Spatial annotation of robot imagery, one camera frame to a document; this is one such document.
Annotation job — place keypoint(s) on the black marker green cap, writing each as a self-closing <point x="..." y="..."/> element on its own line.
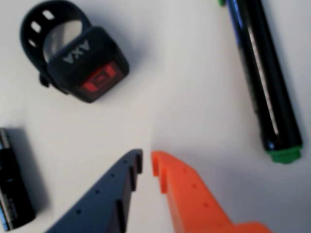
<point x="264" y="85"/>

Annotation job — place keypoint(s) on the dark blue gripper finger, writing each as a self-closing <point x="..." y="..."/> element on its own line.
<point x="104" y="199"/>

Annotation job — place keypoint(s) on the black cylindrical battery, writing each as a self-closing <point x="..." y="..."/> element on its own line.
<point x="12" y="182"/>

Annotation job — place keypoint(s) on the black bike light red lens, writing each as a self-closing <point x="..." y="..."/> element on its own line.
<point x="85" y="60"/>

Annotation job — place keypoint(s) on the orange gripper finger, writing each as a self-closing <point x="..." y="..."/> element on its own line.
<point x="194" y="199"/>

